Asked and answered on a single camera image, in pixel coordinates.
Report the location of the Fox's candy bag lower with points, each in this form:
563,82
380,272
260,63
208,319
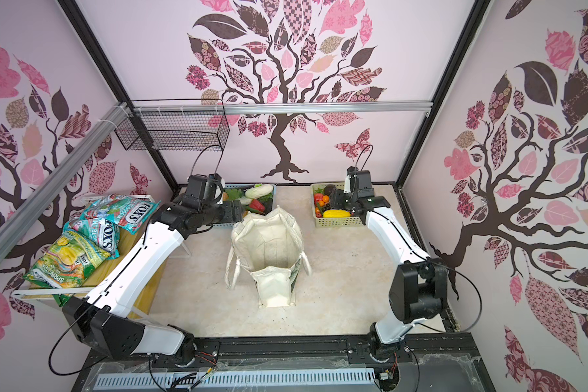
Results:
101,232

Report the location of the light blue perforated basket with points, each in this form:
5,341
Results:
237,192

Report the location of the black wire wall basket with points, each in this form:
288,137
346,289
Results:
175,125

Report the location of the wooden side shelf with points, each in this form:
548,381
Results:
141,307

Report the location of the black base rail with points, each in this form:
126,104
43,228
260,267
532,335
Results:
354,349

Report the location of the pale green napa cabbage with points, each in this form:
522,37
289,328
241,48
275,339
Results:
260,191

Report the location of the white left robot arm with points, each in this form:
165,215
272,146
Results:
100,320

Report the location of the fox's candy bag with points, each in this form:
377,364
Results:
125,211
101,232

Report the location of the cream canvas grocery bag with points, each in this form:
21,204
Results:
271,249

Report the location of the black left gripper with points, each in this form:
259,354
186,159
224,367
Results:
230,215

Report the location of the Fox's candy bag upper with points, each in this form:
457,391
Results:
125,211

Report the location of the green yellow snack bag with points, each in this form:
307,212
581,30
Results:
67,263

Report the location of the light green perforated basket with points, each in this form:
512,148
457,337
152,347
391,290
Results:
321,203

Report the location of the white slotted cable duct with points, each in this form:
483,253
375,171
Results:
345,379

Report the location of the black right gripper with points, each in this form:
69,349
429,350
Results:
336,199

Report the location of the dark brown avocado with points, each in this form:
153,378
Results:
329,189

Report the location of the red bell pepper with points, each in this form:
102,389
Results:
257,206

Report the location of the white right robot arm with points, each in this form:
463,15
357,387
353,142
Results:
418,290

